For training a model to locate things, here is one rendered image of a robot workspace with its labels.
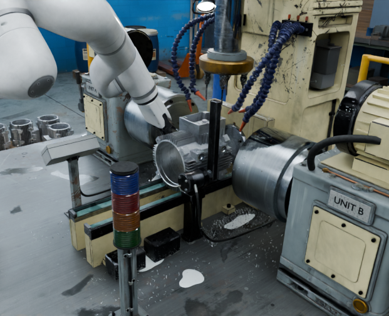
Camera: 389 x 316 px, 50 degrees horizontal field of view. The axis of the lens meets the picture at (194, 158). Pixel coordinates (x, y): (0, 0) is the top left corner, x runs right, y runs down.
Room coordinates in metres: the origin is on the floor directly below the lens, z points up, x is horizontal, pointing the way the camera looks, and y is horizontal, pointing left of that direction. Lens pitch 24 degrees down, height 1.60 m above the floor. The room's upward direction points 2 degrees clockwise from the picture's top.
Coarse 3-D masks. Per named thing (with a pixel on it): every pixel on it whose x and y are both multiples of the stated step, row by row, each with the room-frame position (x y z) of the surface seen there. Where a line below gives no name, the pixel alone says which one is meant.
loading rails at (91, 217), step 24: (144, 192) 1.22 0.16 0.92; (168, 192) 1.28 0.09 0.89; (216, 192) 1.29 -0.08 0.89; (72, 216) 1.06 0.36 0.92; (96, 216) 1.10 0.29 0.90; (144, 216) 1.09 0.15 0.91; (168, 216) 1.15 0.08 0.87; (72, 240) 1.07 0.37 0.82; (96, 240) 0.98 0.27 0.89; (96, 264) 0.98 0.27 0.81
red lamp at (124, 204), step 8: (112, 192) 0.77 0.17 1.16; (136, 192) 0.77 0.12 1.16; (112, 200) 0.77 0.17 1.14; (120, 200) 0.76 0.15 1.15; (128, 200) 0.76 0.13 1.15; (136, 200) 0.77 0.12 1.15; (112, 208) 0.78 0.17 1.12; (120, 208) 0.76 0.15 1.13; (128, 208) 0.76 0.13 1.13; (136, 208) 0.77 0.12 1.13
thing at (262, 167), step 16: (272, 128) 1.20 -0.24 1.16; (256, 144) 1.13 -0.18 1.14; (272, 144) 1.10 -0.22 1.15; (288, 144) 1.09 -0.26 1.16; (304, 144) 1.08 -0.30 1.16; (240, 160) 1.12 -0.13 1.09; (256, 160) 1.08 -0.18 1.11; (272, 160) 1.05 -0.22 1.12; (288, 160) 1.03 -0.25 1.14; (304, 160) 1.03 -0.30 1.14; (240, 176) 1.10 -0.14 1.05; (256, 176) 1.06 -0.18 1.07; (272, 176) 1.02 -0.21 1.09; (288, 176) 1.01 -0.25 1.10; (240, 192) 1.11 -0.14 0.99; (256, 192) 1.05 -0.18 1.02; (272, 192) 1.01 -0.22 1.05; (288, 192) 1.00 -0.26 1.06; (272, 208) 1.01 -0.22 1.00
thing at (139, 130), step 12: (168, 96) 1.52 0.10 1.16; (180, 96) 1.54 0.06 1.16; (132, 108) 1.56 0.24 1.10; (168, 108) 1.50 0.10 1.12; (180, 108) 1.54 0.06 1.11; (192, 108) 1.58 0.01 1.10; (132, 120) 1.53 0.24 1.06; (144, 120) 1.48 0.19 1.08; (132, 132) 1.54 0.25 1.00; (144, 132) 1.47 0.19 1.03; (156, 132) 1.46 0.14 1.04; (144, 144) 1.52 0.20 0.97
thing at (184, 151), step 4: (160, 136) 1.29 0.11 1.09; (224, 136) 1.31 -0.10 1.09; (156, 140) 1.29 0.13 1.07; (160, 140) 1.28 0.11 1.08; (224, 140) 1.31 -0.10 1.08; (228, 140) 1.31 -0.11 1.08; (184, 148) 1.20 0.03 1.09; (180, 152) 1.20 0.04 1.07; (184, 152) 1.19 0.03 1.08; (188, 152) 1.19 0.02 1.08; (184, 156) 1.20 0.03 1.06; (156, 172) 1.29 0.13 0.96; (160, 176) 1.28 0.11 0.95
